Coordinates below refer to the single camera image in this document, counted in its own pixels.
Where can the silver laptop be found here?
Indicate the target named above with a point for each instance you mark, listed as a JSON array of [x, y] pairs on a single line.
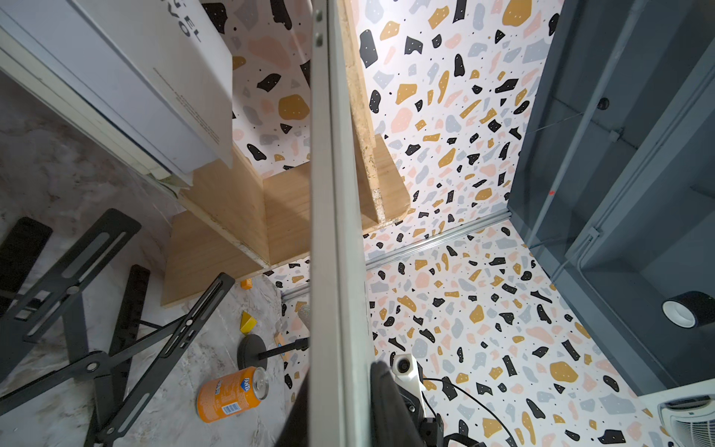
[[340, 341]]

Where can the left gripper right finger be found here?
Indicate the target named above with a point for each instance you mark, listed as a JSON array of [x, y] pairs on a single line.
[[391, 423]]

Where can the thin book under white book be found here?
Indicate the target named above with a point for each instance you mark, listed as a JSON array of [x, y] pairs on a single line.
[[28, 71]]

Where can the white book black text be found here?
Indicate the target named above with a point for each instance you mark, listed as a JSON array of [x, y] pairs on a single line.
[[159, 71]]

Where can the orange soda can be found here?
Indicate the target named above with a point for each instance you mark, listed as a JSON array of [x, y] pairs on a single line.
[[232, 394]]

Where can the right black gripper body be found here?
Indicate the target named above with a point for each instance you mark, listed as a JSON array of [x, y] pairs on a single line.
[[431, 432]]

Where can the black laptop stand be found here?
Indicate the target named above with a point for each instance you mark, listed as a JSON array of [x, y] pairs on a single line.
[[61, 416]]

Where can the wooden shelf unit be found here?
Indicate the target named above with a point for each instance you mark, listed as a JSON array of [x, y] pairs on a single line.
[[252, 215]]

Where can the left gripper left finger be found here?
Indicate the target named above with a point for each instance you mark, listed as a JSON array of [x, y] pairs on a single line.
[[295, 430]]

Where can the microphone on black stand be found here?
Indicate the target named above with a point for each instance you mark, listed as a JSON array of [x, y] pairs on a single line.
[[256, 349]]

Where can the black tape roll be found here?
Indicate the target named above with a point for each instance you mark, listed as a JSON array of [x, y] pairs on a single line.
[[690, 310]]

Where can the small yellow block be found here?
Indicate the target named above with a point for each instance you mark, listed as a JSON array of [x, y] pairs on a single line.
[[247, 323]]

